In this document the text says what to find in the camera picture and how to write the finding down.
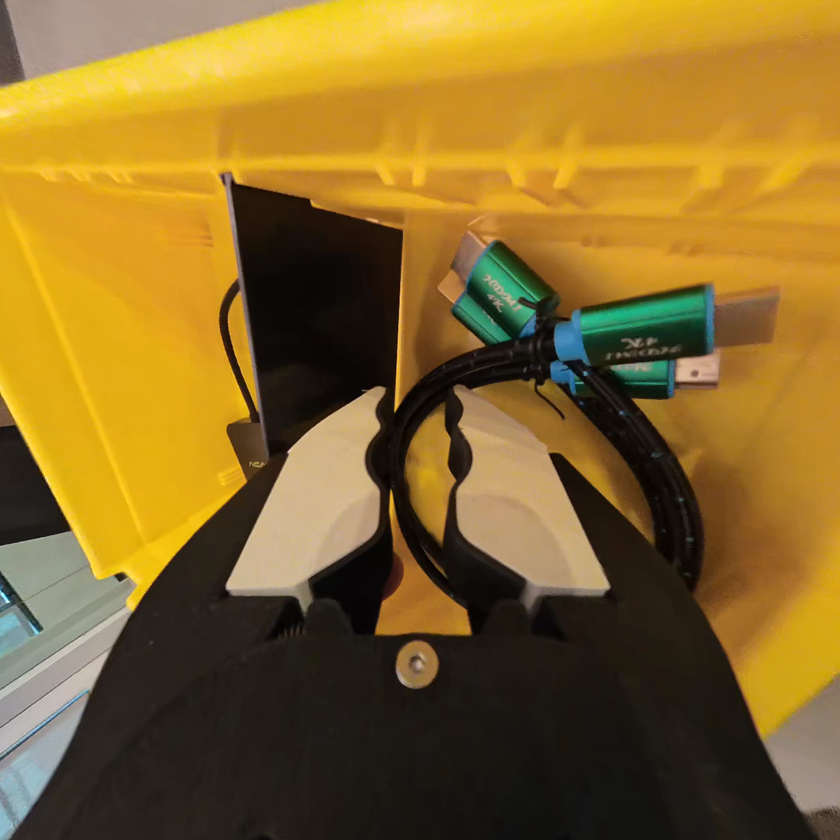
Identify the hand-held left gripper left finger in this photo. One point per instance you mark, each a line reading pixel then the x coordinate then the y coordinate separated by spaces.
pixel 308 525

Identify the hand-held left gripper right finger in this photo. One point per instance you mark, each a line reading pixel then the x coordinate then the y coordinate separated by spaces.
pixel 525 525

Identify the yellow plastic bin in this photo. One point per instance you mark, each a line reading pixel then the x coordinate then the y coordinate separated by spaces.
pixel 131 328

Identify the black twist tie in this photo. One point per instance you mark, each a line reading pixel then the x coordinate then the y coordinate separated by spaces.
pixel 548 400

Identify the black bin divider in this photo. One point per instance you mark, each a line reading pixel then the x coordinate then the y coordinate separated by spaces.
pixel 315 315

